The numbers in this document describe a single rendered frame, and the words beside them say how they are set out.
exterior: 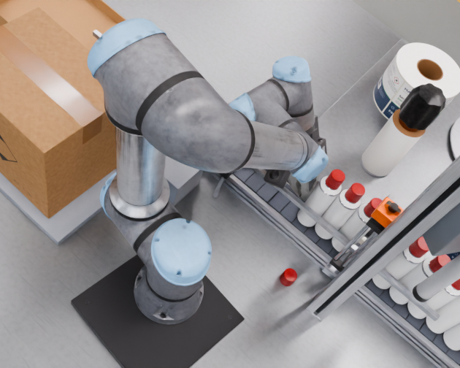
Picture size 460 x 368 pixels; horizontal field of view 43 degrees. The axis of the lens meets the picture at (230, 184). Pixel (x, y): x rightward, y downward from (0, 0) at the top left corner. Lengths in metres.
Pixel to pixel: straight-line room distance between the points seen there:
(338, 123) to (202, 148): 0.92
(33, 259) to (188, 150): 0.66
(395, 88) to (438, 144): 0.22
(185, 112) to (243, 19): 1.16
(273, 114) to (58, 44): 0.48
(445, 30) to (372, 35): 1.71
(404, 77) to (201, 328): 0.86
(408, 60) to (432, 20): 2.04
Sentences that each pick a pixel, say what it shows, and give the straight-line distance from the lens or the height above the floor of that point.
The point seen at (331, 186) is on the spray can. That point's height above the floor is 1.06.
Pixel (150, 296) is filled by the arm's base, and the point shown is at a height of 0.92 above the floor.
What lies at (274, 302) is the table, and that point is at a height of 0.83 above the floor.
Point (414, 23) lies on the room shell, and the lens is 3.63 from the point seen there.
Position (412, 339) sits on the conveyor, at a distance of 1.46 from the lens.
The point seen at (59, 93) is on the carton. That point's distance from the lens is 1.21.
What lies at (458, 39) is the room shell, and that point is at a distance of 3.71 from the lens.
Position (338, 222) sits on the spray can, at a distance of 1.35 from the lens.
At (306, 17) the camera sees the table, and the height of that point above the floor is 0.83.
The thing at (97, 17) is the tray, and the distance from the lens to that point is 1.77.
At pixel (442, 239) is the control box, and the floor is 1.33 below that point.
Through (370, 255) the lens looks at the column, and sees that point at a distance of 1.12.
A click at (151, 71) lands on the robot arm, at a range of 0.77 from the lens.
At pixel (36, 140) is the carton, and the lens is 1.14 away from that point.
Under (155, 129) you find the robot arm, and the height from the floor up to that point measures 1.45.
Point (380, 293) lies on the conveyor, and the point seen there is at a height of 0.88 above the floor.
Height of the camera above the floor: 2.06
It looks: 56 degrees down
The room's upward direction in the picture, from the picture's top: 24 degrees clockwise
